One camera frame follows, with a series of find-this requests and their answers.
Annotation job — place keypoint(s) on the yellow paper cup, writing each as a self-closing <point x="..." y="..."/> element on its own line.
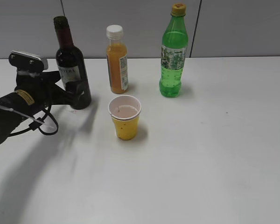
<point x="125" y="111"/>

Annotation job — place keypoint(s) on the green soda bottle yellow cap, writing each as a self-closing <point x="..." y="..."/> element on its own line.
<point x="173" y="52"/>

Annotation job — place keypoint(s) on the orange juice bottle white cap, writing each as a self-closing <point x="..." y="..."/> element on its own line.
<point x="116" y="53"/>

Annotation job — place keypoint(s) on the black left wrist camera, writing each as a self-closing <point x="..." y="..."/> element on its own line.
<point x="28" y="63"/>

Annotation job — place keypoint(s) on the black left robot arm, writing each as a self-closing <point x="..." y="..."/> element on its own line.
<point x="13" y="122"/>

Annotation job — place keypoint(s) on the dark red wine bottle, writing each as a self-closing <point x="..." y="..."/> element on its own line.
<point x="70" y="62"/>

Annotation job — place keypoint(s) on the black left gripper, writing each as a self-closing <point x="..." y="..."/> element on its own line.
<point x="35" y="93"/>

